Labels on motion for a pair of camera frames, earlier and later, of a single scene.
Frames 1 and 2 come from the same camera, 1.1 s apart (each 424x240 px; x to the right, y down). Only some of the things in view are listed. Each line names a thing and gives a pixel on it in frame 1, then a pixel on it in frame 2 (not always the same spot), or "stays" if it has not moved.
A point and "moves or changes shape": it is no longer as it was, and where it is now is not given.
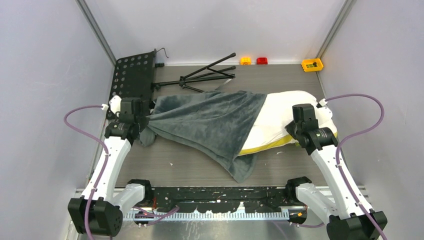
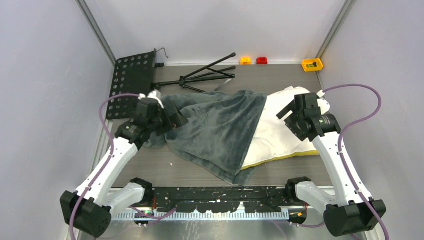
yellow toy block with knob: (312, 64) stays
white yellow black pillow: (268, 129) moves or changes shape
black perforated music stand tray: (134, 76) stays
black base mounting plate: (219, 199) stays
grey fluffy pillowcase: (215, 125) moves or changes shape
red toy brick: (261, 60) stays
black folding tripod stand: (203, 73) stays
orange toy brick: (245, 60) stays
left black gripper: (143, 118) -> (175, 121)
